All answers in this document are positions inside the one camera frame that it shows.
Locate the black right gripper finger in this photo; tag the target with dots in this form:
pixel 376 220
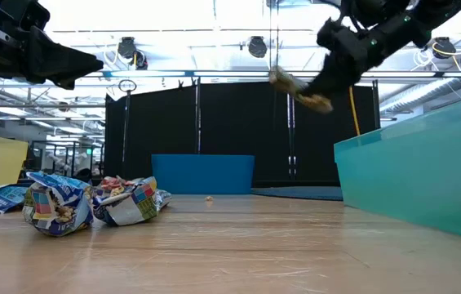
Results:
pixel 342 75
pixel 320 71

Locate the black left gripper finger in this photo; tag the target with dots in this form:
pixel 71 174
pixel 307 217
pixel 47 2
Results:
pixel 58 57
pixel 63 83

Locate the green tan granola bar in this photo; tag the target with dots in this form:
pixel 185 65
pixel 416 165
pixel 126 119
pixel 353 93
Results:
pixel 316 103

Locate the blue white checkered granola wrapper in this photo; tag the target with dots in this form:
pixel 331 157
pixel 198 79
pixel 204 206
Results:
pixel 56 204
pixel 132 206

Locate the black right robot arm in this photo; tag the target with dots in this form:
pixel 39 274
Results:
pixel 418 20

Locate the small granola crumb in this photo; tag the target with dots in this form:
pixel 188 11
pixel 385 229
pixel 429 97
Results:
pixel 209 198

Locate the black round overhead lamp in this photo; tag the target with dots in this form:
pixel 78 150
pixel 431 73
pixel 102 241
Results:
pixel 128 49
pixel 257 47
pixel 443 48

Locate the overhead crossbeam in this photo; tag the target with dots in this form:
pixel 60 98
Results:
pixel 230 74

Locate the black partition screen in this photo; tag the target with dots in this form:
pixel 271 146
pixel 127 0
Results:
pixel 238 122

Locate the teal translucent plastic bin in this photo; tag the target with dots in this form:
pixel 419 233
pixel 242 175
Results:
pixel 418 171

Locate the blue plastic bin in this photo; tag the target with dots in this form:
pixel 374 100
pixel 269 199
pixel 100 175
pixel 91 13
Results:
pixel 201 173

